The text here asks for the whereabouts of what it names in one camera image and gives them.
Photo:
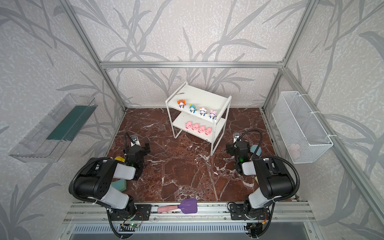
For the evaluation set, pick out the light blue toy shovel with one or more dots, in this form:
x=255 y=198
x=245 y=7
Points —
x=255 y=149

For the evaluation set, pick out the orange hooded Doraemon figure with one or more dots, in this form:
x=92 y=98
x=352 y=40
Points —
x=181 y=103

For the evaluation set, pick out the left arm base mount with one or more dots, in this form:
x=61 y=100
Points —
x=141 y=212

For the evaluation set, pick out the purple toy spatula pink handle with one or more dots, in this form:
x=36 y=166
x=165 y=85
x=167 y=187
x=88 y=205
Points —
x=187 y=206

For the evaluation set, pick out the clear plastic wall bin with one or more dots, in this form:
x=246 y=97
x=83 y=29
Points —
x=48 y=141

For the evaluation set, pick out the pink toy in basket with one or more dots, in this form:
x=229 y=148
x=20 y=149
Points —
x=295 y=151

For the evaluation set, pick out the blue green Doraemon figure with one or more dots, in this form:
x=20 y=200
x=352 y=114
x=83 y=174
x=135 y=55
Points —
x=192 y=108

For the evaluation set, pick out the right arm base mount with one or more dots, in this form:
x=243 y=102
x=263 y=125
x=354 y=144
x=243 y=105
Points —
x=245 y=212

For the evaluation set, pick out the pink hooded Doraemon figure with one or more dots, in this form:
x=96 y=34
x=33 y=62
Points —
x=212 y=114

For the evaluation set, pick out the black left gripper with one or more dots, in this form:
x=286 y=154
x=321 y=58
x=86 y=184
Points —
x=146 y=147

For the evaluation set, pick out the yellow toy shovel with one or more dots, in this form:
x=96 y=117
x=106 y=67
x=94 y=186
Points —
x=120 y=159

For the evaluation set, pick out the white two-tier shelf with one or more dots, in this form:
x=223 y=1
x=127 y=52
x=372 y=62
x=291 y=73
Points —
x=201 y=98

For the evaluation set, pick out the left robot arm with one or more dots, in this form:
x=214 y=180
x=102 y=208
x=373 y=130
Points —
x=93 y=182

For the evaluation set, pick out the white hooded Doraemon figure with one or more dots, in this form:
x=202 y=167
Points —
x=203 y=111

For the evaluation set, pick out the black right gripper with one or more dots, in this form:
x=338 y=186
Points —
x=229 y=149

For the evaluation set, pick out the pink pig toy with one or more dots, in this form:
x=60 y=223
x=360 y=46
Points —
x=208 y=131
x=195 y=127
x=189 y=125
x=201 y=129

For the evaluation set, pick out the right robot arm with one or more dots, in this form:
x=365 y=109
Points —
x=277 y=178

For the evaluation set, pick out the green circuit board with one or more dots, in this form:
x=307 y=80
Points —
x=130 y=226

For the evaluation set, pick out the white wire mesh basket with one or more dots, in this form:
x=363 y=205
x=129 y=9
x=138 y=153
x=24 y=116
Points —
x=298 y=124

